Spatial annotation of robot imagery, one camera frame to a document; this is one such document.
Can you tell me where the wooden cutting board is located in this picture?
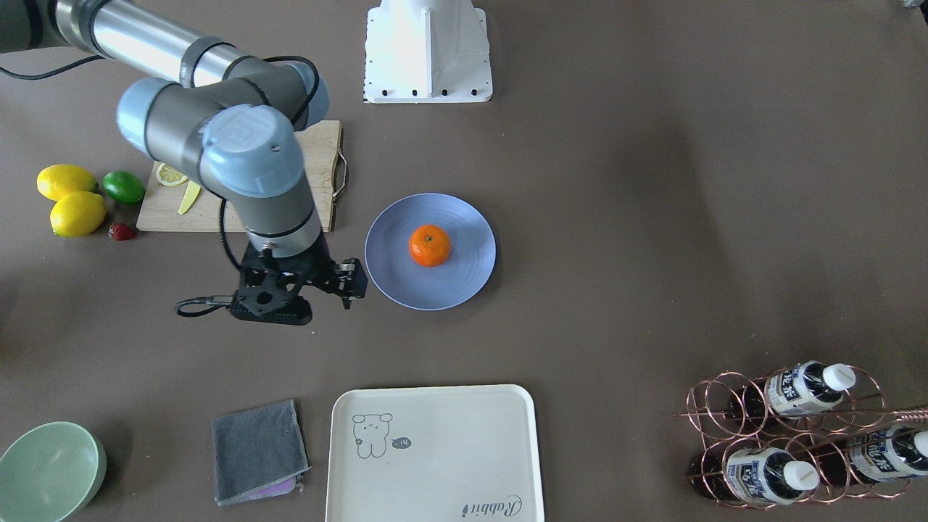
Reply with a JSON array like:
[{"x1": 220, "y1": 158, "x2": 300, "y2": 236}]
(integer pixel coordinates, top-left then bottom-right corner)
[{"x1": 136, "y1": 121, "x2": 347, "y2": 233}]

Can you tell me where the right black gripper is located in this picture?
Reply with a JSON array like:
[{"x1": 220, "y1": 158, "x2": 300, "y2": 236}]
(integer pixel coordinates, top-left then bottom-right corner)
[{"x1": 229, "y1": 241, "x2": 368, "y2": 325}]

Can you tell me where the green lime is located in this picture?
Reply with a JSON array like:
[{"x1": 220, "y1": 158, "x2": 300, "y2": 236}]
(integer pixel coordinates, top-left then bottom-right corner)
[{"x1": 101, "y1": 170, "x2": 146, "y2": 205}]

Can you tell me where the thin lemon slice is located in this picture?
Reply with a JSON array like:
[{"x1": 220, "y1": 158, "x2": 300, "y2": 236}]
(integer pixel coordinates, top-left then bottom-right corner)
[{"x1": 155, "y1": 163, "x2": 189, "y2": 187}]

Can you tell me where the lower yellow lemon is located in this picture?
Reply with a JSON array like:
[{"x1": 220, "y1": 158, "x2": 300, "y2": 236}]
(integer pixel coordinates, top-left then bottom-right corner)
[{"x1": 49, "y1": 191, "x2": 107, "y2": 237}]

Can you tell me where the green bowl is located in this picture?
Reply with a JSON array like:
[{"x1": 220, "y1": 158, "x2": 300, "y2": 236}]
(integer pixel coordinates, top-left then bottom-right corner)
[{"x1": 1, "y1": 422, "x2": 107, "y2": 521}]

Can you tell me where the red strawberry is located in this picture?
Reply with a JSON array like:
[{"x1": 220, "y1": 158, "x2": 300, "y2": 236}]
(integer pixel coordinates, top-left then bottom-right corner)
[{"x1": 107, "y1": 222, "x2": 137, "y2": 241}]

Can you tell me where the yellow lemon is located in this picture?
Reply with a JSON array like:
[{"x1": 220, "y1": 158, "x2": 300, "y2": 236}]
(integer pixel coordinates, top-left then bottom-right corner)
[
  {"x1": 36, "y1": 163, "x2": 99, "y2": 202},
  {"x1": 49, "y1": 191, "x2": 107, "y2": 237}
]

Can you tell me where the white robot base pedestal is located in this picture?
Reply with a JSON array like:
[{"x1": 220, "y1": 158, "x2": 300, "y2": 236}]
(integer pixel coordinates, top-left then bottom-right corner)
[{"x1": 362, "y1": 1, "x2": 494, "y2": 104}]

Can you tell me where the copper wire bottle rack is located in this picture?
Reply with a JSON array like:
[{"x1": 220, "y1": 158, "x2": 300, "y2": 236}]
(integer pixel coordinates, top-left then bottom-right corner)
[{"x1": 684, "y1": 360, "x2": 926, "y2": 510}]

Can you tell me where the cream rabbit tray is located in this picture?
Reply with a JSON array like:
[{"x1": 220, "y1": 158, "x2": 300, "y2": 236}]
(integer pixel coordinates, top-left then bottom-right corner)
[{"x1": 325, "y1": 384, "x2": 546, "y2": 521}]

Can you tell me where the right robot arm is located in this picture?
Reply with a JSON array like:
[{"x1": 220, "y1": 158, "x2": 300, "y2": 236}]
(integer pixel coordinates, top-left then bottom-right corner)
[{"x1": 2, "y1": 1, "x2": 368, "y2": 325}]

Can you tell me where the orange fruit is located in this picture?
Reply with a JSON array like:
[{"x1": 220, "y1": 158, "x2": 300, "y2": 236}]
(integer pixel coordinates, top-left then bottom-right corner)
[{"x1": 407, "y1": 223, "x2": 453, "y2": 268}]

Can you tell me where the upper yellow lemon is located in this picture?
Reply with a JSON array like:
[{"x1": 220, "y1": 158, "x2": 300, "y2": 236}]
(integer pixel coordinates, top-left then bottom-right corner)
[{"x1": 36, "y1": 163, "x2": 99, "y2": 202}]

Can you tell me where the tea bottle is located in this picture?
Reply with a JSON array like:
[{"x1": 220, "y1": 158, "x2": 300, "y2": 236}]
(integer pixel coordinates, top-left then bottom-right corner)
[
  {"x1": 726, "y1": 360, "x2": 856, "y2": 426},
  {"x1": 687, "y1": 448, "x2": 821, "y2": 508},
  {"x1": 813, "y1": 424, "x2": 927, "y2": 486}
]

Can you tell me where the lower tea bottle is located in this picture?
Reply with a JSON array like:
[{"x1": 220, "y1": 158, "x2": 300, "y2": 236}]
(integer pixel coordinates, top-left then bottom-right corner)
[
  {"x1": 813, "y1": 424, "x2": 927, "y2": 486},
  {"x1": 687, "y1": 448, "x2": 821, "y2": 508}
]

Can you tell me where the top tea bottle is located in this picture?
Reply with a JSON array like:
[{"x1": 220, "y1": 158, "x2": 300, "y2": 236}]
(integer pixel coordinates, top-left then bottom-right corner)
[{"x1": 726, "y1": 360, "x2": 856, "y2": 426}]

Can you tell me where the grey cloth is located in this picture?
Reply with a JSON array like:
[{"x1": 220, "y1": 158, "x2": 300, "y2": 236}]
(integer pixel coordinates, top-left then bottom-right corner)
[{"x1": 211, "y1": 399, "x2": 310, "y2": 506}]

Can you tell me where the yellow plastic knife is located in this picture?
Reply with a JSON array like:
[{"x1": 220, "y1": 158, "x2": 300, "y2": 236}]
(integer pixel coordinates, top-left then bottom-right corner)
[{"x1": 177, "y1": 181, "x2": 202, "y2": 215}]

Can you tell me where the blue plate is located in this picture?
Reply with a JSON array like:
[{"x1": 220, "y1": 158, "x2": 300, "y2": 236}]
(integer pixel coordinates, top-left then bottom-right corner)
[{"x1": 365, "y1": 193, "x2": 497, "y2": 311}]

